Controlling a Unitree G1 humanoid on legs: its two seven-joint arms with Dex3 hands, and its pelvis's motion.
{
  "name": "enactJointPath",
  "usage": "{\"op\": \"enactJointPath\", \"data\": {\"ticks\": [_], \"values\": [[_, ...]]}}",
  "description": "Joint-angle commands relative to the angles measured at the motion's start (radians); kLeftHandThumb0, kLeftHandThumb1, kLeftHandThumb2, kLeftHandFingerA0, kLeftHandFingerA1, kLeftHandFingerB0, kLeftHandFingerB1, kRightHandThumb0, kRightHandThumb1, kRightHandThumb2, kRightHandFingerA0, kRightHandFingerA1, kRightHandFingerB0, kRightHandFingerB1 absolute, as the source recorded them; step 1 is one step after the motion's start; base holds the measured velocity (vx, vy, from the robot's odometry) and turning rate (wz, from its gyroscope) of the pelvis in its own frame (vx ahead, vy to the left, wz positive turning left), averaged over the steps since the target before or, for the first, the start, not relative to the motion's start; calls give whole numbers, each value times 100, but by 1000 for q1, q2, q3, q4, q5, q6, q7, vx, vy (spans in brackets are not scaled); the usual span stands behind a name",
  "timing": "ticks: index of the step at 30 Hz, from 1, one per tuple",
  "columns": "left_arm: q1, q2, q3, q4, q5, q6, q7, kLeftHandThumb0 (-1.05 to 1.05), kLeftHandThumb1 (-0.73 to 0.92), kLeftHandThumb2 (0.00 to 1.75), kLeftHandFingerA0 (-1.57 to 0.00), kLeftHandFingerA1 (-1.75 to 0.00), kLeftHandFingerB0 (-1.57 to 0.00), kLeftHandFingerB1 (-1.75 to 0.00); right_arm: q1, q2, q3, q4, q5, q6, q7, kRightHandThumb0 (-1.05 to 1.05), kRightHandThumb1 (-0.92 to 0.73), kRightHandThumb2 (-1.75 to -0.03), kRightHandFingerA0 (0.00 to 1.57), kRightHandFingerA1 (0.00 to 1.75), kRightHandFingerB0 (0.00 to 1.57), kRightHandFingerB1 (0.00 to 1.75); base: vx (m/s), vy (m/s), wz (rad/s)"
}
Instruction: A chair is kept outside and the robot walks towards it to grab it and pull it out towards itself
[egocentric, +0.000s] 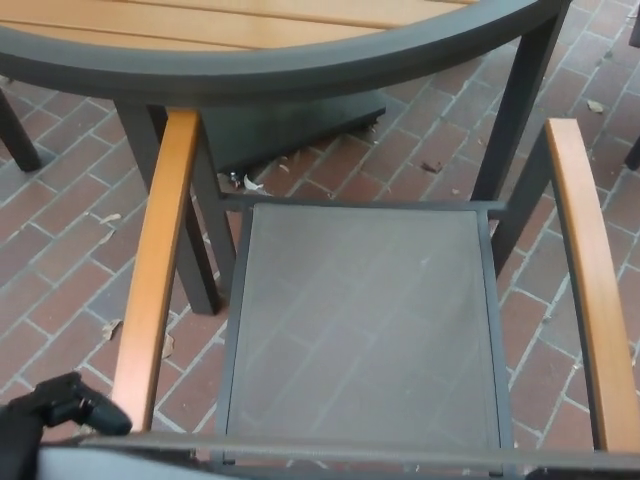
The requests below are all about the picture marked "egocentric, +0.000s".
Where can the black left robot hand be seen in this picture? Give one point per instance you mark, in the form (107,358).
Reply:
(30,420)

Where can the dark chair with wooden armrests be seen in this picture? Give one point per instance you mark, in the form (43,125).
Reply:
(360,320)

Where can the dark neighbouring chair leg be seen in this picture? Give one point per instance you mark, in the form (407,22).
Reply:
(634,159)
(635,36)
(20,145)

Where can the round wooden table, dark rim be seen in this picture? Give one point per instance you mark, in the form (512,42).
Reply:
(200,55)

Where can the dark debris scrap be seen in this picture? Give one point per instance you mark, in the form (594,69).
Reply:
(431,166)

